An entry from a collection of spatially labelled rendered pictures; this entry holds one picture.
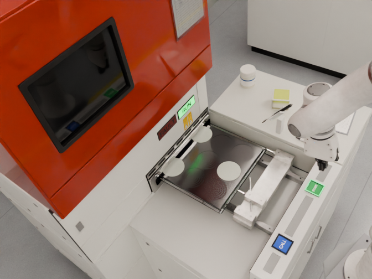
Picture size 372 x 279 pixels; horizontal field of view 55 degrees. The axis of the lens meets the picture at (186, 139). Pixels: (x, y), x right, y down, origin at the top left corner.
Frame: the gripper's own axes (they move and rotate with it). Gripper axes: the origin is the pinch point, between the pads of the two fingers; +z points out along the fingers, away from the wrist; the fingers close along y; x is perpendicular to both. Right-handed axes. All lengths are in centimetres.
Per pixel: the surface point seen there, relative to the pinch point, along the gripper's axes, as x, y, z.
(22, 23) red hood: -48, -38, -76
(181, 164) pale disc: -14, -56, 10
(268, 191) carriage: -5.4, -20.6, 19.7
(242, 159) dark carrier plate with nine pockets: 2.1, -35.9, 14.6
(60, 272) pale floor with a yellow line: -74, -139, 85
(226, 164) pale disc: -3.9, -40.1, 13.6
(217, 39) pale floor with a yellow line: 178, -184, 75
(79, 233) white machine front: -63, -58, -5
